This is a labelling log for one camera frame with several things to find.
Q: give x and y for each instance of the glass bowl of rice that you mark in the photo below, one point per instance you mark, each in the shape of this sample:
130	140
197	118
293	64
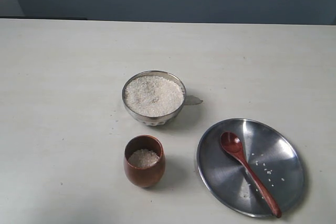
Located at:
156	97

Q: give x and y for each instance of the round steel plate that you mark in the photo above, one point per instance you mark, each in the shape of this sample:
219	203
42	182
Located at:
268	153

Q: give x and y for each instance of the brown wooden cup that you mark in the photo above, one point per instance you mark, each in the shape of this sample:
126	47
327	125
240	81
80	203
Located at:
144	161

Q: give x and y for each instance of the red wooden spoon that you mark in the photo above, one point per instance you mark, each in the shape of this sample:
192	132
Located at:
232	145

